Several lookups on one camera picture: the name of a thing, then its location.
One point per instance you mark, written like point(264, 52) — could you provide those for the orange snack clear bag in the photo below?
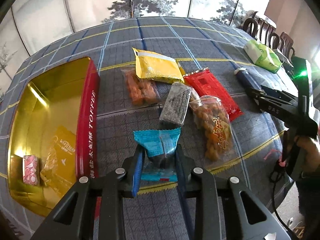
point(141, 91)

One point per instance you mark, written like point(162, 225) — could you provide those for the painted folding screen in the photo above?
point(30, 25)

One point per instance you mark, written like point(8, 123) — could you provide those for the navy and light-blue snack pack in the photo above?
point(247, 81)

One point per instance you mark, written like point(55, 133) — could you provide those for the green tissue pack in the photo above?
point(262, 56)

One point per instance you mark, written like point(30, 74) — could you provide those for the light blue snack packet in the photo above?
point(160, 146)

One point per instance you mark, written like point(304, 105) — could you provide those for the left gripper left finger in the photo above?
point(130, 183)

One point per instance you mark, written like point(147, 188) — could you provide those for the red gold toffee tin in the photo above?
point(65, 95)

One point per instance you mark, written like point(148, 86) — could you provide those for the person right hand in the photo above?
point(310, 166)

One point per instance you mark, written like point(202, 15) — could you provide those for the dark wooden chair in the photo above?
point(284, 43)
point(260, 27)

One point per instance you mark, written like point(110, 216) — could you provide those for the fried dough twist bag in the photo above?
point(211, 116)

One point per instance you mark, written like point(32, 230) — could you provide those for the pink white wrapped candy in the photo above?
point(31, 170)

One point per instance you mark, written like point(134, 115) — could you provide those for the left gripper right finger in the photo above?
point(184, 170)

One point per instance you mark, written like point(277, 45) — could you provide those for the grey sesame bar packet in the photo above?
point(176, 105)

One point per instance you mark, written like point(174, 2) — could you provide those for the yellow leaf-print snack bag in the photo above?
point(58, 172)

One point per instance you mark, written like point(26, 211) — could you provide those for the red snack packet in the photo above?
point(205, 83)

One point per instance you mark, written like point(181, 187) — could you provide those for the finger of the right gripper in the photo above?
point(275, 92)
point(257, 97)

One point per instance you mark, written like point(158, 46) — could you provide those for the yellow snack bag white stripe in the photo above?
point(157, 67)

